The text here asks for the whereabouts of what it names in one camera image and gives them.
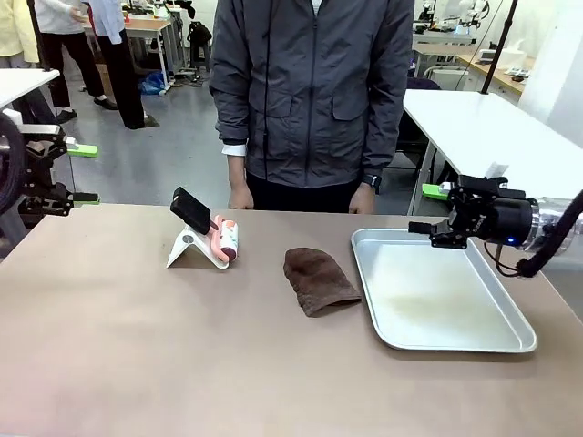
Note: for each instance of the wooden counter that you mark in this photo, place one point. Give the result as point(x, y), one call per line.
point(492, 68)

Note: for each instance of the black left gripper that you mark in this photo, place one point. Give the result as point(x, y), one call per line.
point(25, 173)

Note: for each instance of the blue plastic bag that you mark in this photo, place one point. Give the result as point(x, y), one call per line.
point(152, 84)

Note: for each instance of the white folding phone stand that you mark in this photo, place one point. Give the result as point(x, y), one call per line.
point(184, 252)

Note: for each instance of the wooden top desk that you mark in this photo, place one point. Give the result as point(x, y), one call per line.
point(152, 29)

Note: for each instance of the person in yellow shirt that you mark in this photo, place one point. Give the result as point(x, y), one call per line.
point(16, 32)

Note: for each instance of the person in grey jacket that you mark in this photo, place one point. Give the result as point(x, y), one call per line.
point(312, 88)

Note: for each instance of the black trousers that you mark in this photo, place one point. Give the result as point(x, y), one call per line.
point(300, 196)

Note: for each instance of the black backpack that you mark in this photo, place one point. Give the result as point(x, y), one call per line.
point(199, 34)

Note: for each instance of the person left hand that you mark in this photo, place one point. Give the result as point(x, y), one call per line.
point(362, 202)

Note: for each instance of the black stand pole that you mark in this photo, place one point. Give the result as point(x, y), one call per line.
point(500, 45)

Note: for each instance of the person left forearm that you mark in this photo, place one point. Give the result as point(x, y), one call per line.
point(389, 114)

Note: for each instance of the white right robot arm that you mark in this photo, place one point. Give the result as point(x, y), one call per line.
point(558, 223)

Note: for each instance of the small white side table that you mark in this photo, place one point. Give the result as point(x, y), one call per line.
point(20, 84)

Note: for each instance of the person in white top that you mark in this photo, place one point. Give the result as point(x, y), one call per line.
point(64, 54)

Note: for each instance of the white paper slip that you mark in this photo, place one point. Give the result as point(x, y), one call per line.
point(498, 169)

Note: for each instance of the black tripod pole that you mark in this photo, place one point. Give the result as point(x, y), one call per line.
point(38, 34)

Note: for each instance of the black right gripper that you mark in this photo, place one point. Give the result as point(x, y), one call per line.
point(494, 216)

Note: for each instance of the person right forearm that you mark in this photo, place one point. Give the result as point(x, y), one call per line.
point(228, 114)

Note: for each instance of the person right hand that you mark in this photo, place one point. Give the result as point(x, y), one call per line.
point(240, 198)

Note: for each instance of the black wrist watch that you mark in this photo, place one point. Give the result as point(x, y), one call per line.
point(371, 181)

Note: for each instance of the black smartphone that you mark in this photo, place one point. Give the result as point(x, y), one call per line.
point(190, 213)

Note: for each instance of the large white side table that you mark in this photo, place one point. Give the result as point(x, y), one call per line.
point(496, 132)

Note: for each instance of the person in light blue shirt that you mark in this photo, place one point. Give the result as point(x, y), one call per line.
point(120, 68)

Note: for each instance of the silver metal tray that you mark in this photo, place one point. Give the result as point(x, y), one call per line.
point(446, 300)

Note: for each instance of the white tissue box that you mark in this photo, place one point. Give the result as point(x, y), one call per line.
point(517, 52)

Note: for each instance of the brown cloth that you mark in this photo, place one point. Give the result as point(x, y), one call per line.
point(316, 282)

